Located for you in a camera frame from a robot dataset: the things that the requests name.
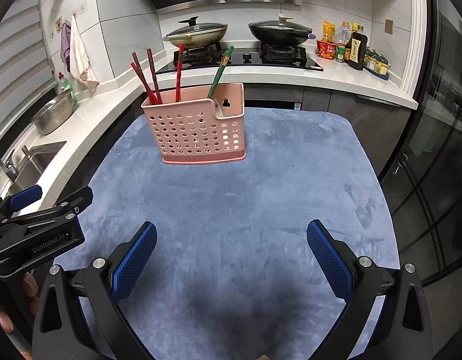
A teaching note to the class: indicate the striped window blind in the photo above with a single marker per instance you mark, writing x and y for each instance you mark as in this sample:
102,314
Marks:
25,73

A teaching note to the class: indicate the green chopstick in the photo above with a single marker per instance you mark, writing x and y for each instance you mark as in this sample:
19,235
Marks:
224,62

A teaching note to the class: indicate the green spice jar rack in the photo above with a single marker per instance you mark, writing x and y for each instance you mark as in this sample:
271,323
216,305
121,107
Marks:
377,64

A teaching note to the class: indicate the chrome faucet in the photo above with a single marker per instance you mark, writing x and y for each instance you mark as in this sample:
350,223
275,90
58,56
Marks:
4,164

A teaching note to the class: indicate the white pink hanging towel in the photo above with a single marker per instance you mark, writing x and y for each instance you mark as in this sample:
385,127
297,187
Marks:
80,66

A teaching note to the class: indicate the cream wok with lid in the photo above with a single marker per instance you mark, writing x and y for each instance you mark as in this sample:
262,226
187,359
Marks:
194,34

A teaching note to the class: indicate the red chopstick middle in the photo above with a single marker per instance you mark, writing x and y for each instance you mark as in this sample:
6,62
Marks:
179,65

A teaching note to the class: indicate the blue fabric mat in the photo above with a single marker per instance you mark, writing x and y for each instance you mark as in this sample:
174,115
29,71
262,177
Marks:
232,275

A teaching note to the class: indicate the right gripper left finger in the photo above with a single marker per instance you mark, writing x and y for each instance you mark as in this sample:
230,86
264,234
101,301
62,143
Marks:
106,285

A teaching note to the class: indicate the black frying pan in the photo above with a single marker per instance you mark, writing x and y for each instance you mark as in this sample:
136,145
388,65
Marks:
281,32

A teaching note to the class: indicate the black gas stove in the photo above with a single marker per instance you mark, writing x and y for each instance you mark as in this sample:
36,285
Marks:
294,57

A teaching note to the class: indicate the pink perforated utensil basket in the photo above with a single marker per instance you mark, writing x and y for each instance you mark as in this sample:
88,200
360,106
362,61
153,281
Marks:
199,130

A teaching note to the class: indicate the red chopstick far left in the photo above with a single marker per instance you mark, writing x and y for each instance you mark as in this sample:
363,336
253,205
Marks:
149,91

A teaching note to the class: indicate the stainless steel sink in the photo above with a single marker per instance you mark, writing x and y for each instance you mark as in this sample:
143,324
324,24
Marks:
31,167

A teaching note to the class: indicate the yellow snack bag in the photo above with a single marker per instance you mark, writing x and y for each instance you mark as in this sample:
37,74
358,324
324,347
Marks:
328,32

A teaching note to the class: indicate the clear plastic bottle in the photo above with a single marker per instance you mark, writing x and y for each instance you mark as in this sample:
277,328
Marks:
342,35

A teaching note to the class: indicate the purple hanging cloth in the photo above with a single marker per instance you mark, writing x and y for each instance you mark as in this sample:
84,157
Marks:
66,44

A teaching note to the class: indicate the dark soy sauce bottle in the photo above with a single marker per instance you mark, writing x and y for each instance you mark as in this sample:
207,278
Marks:
355,49

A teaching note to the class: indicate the dark red chopstick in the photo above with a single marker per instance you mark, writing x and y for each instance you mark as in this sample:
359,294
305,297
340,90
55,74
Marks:
154,76
136,60

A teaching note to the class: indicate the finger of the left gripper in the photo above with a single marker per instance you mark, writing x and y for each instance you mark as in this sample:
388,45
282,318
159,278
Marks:
78,201
25,198

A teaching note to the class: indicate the person's left hand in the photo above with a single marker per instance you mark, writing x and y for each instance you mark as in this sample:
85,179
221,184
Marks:
18,307

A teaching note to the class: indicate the green dish soap bottle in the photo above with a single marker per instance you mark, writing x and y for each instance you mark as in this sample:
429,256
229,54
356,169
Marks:
65,85

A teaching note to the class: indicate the red instant noodle cup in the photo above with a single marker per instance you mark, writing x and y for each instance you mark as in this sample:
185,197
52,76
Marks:
325,49

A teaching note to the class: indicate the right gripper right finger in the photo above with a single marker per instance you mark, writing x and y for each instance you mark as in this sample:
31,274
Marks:
350,280

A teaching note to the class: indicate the stainless steel bowl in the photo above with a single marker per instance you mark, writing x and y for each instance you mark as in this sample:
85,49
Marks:
54,113

